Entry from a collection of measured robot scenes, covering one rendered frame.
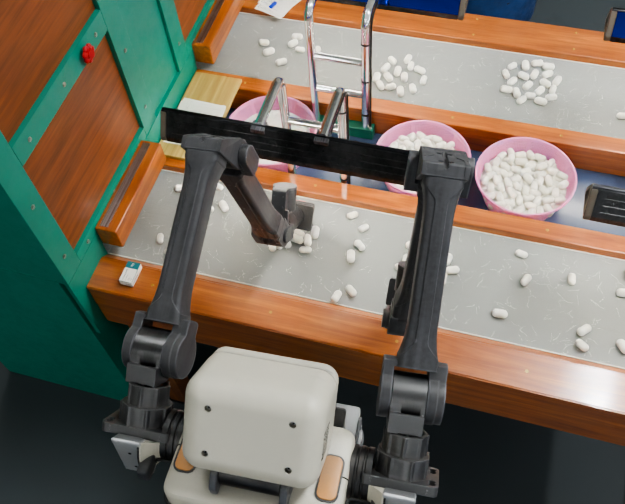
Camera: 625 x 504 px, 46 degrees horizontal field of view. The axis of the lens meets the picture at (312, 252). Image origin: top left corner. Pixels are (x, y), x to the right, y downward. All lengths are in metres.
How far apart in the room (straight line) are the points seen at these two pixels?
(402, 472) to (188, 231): 0.52
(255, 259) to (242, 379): 0.88
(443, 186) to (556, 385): 0.74
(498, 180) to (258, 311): 0.75
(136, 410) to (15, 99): 0.69
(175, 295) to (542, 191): 1.15
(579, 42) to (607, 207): 0.91
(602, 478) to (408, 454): 1.44
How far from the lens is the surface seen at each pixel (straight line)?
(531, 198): 2.07
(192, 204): 1.29
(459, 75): 2.35
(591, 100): 2.35
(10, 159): 1.61
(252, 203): 1.52
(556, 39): 2.47
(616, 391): 1.82
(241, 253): 1.95
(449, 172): 1.18
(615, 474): 2.58
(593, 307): 1.93
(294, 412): 1.05
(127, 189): 1.99
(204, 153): 1.31
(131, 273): 1.93
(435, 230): 1.17
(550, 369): 1.80
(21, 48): 1.62
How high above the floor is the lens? 2.37
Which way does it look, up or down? 57 degrees down
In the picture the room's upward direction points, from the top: 6 degrees counter-clockwise
